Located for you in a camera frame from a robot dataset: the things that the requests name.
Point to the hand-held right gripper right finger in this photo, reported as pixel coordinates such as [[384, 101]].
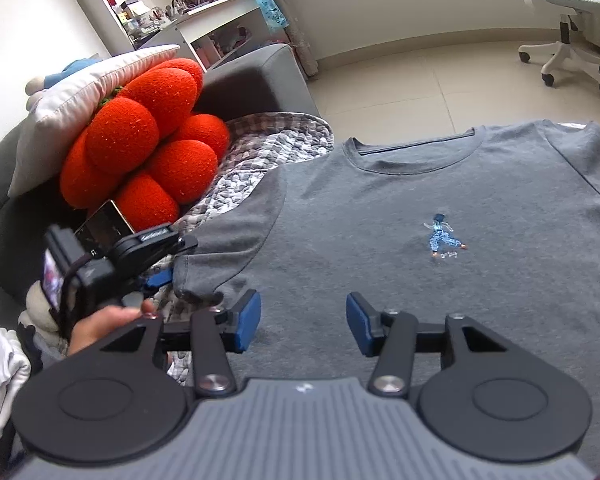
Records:
[[357, 322]]

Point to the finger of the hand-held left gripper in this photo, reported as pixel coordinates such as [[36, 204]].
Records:
[[182, 246], [160, 279]]

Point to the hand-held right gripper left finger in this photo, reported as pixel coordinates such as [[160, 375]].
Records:
[[247, 320]]

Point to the grey fleece towel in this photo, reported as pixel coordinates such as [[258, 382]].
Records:
[[380, 200]]

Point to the person's left hand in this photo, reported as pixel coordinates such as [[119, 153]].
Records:
[[105, 327]]

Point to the smartphone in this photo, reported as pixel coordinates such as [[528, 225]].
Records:
[[105, 222]]

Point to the grey white plush toy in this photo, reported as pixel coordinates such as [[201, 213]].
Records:
[[42, 305]]

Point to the grey checked quilted blanket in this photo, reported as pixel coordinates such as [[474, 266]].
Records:
[[260, 145]]

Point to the red knitted flower cushion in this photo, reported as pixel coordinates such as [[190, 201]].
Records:
[[130, 125]]

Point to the white cloth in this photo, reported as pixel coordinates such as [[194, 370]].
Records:
[[2, 385]]

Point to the white pillow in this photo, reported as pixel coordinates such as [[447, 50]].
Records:
[[65, 105]]

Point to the blue plush toy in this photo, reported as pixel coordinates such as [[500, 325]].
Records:
[[75, 67]]

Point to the grey curtain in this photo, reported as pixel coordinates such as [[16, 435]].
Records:
[[300, 45]]

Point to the white desk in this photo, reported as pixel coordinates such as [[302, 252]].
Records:
[[220, 7]]

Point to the blue hanging bag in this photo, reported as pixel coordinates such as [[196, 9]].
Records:
[[271, 10]]

